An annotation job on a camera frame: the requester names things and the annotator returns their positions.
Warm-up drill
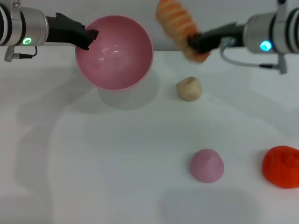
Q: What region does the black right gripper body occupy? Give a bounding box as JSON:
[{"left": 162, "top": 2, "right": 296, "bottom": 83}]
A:
[{"left": 200, "top": 21, "right": 246, "bottom": 51}]

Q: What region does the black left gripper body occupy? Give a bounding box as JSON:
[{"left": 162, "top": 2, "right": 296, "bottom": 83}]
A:
[{"left": 45, "top": 13, "right": 88, "bottom": 46}]

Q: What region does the long striped bread roll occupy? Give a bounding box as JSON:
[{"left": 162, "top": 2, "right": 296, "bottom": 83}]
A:
[{"left": 155, "top": 0, "right": 211, "bottom": 63}]

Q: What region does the pink plastic bowl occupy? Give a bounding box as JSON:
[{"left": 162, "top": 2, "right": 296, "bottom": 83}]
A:
[{"left": 75, "top": 15, "right": 154, "bottom": 91}]

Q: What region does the beige round bun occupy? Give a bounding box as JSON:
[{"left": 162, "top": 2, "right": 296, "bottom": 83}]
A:
[{"left": 176, "top": 76, "right": 202, "bottom": 102}]

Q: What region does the pink round bun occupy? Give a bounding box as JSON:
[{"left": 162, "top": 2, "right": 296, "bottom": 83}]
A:
[{"left": 189, "top": 149, "right": 225, "bottom": 183}]

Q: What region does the orange-red round bun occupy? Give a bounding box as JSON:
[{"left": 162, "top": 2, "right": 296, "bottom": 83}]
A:
[{"left": 262, "top": 145, "right": 299, "bottom": 189}]

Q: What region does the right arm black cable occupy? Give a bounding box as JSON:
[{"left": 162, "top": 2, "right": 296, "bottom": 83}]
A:
[{"left": 219, "top": 37, "right": 288, "bottom": 75}]

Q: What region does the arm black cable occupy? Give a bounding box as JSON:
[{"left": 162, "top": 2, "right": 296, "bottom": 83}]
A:
[
  {"left": 4, "top": 45, "right": 38, "bottom": 63},
  {"left": 219, "top": 37, "right": 288, "bottom": 75}
]

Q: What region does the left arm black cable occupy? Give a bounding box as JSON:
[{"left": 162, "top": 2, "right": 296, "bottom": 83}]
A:
[{"left": 4, "top": 45, "right": 38, "bottom": 63}]

